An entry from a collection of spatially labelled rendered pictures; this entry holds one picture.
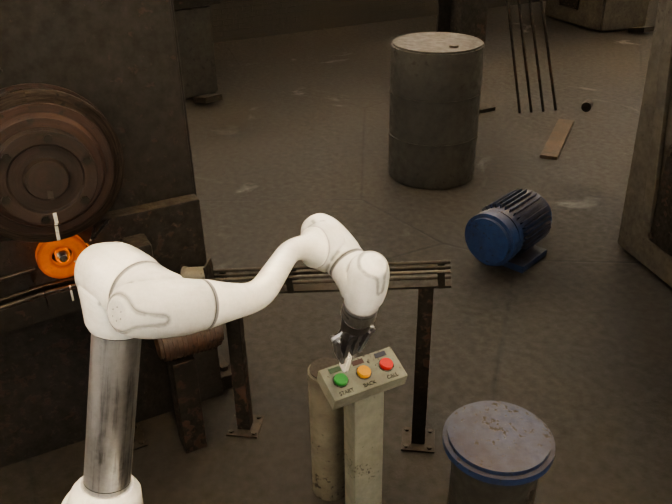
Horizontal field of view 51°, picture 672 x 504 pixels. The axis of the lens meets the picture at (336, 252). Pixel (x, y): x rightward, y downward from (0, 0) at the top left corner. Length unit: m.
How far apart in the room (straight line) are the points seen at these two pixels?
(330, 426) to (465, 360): 1.00
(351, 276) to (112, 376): 0.57
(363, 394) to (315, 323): 1.30
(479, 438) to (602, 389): 1.06
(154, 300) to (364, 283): 0.54
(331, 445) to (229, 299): 1.06
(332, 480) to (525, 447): 0.67
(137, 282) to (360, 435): 1.05
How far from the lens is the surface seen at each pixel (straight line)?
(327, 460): 2.40
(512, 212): 3.70
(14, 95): 2.19
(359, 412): 2.11
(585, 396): 3.06
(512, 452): 2.13
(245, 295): 1.43
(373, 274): 1.63
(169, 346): 2.43
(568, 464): 2.76
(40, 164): 2.15
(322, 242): 1.71
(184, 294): 1.33
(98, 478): 1.66
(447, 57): 4.38
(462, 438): 2.15
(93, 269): 1.44
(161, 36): 2.38
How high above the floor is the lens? 1.90
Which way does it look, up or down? 29 degrees down
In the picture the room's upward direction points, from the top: 1 degrees counter-clockwise
